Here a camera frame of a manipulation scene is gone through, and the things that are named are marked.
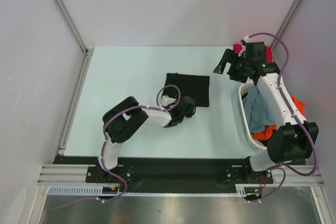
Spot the black t shirt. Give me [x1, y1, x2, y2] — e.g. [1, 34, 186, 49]
[164, 73, 210, 108]

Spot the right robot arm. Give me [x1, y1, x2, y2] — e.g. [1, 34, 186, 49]
[213, 42, 319, 183]

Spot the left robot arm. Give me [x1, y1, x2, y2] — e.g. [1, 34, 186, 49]
[97, 95, 196, 182]

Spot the white laundry basket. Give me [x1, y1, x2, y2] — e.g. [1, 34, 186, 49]
[237, 82, 271, 152]

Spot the folded red t shirt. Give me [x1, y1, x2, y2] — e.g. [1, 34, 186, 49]
[233, 44, 273, 62]

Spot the grey blue t shirt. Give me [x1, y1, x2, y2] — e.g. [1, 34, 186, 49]
[243, 85, 276, 133]

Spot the orange t shirt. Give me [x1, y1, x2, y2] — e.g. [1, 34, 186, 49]
[253, 94, 306, 142]

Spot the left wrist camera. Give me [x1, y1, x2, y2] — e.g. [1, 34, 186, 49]
[161, 95, 177, 109]

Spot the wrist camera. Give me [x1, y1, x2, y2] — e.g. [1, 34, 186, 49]
[161, 95, 177, 109]
[240, 36, 251, 45]

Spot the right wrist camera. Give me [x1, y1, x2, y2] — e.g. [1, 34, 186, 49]
[240, 36, 251, 45]

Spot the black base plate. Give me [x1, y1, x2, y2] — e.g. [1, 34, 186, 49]
[54, 156, 273, 193]

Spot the white cable duct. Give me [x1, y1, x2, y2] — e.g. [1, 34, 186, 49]
[48, 185, 261, 197]

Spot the aluminium frame rail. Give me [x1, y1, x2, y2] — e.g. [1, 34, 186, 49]
[37, 164, 324, 187]

